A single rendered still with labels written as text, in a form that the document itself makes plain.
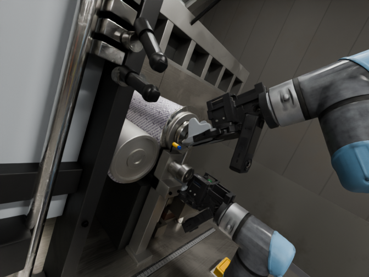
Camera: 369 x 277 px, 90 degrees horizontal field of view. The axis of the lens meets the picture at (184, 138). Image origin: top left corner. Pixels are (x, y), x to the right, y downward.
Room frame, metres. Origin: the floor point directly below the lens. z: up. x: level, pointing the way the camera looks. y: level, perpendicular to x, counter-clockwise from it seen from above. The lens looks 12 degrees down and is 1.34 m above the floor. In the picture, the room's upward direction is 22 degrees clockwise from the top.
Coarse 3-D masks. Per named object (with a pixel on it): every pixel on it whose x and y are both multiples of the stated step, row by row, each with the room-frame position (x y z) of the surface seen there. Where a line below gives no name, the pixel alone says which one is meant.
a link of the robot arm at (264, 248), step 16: (240, 224) 0.37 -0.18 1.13; (256, 224) 0.37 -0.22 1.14; (240, 240) 0.36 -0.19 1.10; (256, 240) 0.34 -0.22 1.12; (272, 240) 0.34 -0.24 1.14; (240, 256) 0.36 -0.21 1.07; (256, 256) 0.33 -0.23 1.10; (272, 256) 0.32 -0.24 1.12; (288, 256) 0.32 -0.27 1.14; (256, 272) 0.33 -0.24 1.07; (272, 272) 0.32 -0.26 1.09
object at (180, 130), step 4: (188, 120) 0.47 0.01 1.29; (184, 124) 0.45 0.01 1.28; (180, 128) 0.44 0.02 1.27; (184, 128) 0.45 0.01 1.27; (176, 132) 0.44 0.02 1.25; (180, 132) 0.44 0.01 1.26; (184, 132) 0.45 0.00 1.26; (176, 136) 0.44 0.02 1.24; (180, 136) 0.44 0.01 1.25; (184, 136) 0.46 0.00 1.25; (176, 140) 0.44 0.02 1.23; (180, 140) 0.45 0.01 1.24; (180, 144) 0.45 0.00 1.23; (184, 148) 0.47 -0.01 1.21
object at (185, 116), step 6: (186, 114) 0.45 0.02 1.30; (192, 114) 0.47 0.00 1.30; (174, 120) 0.44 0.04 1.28; (180, 120) 0.44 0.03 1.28; (186, 120) 0.46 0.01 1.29; (198, 120) 0.50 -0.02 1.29; (174, 126) 0.43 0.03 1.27; (168, 132) 0.43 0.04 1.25; (174, 132) 0.44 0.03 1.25; (168, 138) 0.43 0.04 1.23; (168, 144) 0.44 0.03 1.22; (180, 150) 0.48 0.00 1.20
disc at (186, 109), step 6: (180, 108) 0.44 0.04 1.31; (186, 108) 0.46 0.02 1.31; (192, 108) 0.48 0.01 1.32; (174, 114) 0.43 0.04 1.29; (180, 114) 0.45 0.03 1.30; (198, 114) 0.51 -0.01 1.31; (168, 120) 0.42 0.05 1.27; (168, 126) 0.43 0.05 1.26; (162, 132) 0.42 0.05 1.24; (162, 138) 0.42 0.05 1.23; (162, 144) 0.43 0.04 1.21; (162, 150) 0.44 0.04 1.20; (186, 150) 0.51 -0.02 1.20
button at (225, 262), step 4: (224, 260) 0.50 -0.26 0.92; (228, 260) 0.51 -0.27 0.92; (220, 264) 0.48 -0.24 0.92; (224, 264) 0.48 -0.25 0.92; (228, 264) 0.49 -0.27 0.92; (216, 268) 0.46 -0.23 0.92; (220, 268) 0.46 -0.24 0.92; (224, 268) 0.47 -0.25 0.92; (216, 272) 0.46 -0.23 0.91; (220, 272) 0.45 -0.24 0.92; (220, 276) 0.45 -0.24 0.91
